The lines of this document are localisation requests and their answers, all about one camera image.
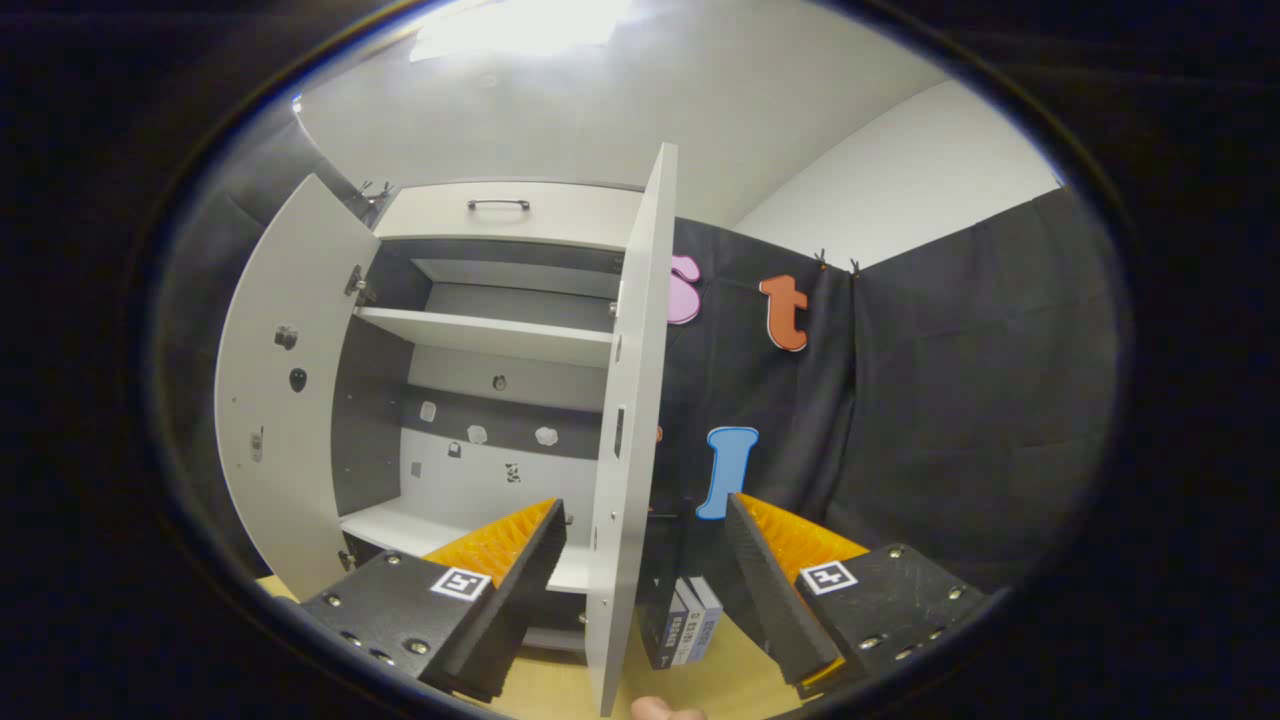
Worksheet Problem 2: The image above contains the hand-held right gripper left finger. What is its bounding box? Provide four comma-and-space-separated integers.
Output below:
275, 497, 568, 704

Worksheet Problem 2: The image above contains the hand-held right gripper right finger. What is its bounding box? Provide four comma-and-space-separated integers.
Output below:
725, 492, 1001, 701

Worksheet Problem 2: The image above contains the white and grey cabinet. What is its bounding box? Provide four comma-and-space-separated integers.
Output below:
330, 180, 646, 656

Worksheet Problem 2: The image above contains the white cabinet door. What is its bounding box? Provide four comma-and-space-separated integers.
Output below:
585, 142, 679, 718
213, 173, 381, 601

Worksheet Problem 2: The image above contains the white cabinet drawer front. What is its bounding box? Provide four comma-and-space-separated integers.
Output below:
375, 182, 646, 251

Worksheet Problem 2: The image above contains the blue small box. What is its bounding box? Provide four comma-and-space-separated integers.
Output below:
690, 577, 723, 659

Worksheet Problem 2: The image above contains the white striped small box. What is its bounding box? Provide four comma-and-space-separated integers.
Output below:
670, 585, 707, 666

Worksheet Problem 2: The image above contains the black small box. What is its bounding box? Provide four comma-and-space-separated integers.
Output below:
640, 572, 689, 669

